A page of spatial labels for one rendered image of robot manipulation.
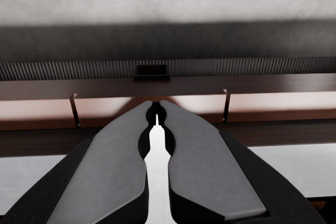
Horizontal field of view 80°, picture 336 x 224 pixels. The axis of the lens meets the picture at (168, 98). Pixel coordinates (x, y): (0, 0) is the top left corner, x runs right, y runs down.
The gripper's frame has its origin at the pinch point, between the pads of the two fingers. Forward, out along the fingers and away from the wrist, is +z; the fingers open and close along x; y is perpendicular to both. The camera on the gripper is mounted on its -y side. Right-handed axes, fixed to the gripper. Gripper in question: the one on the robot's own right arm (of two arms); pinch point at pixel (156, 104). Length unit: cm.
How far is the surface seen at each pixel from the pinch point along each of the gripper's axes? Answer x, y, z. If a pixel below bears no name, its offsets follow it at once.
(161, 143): 0.2, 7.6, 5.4
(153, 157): -0.7, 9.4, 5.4
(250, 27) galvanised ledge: 16.5, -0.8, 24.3
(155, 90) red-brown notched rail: -0.2, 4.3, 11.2
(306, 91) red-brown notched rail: 18.0, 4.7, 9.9
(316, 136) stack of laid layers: 18.4, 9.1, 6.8
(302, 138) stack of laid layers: 16.4, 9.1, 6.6
